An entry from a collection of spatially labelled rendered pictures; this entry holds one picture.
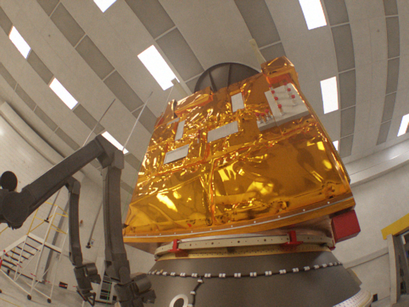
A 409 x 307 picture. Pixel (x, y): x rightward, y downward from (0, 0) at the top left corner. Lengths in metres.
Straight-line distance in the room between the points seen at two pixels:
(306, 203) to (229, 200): 0.52
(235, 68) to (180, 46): 1.54
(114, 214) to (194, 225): 0.84
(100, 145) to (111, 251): 0.34
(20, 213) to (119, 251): 0.31
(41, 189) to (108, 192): 0.22
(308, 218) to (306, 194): 0.14
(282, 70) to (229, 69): 1.05
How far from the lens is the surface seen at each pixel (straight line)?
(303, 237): 1.27
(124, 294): 0.64
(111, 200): 0.62
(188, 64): 4.15
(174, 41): 4.04
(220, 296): 0.99
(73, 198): 1.05
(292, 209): 1.15
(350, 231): 1.16
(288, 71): 2.16
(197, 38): 3.96
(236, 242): 1.12
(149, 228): 1.65
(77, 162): 0.60
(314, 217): 1.13
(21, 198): 0.52
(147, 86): 4.61
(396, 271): 0.83
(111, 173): 0.64
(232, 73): 2.92
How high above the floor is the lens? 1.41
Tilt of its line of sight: 42 degrees up
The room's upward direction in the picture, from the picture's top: 4 degrees clockwise
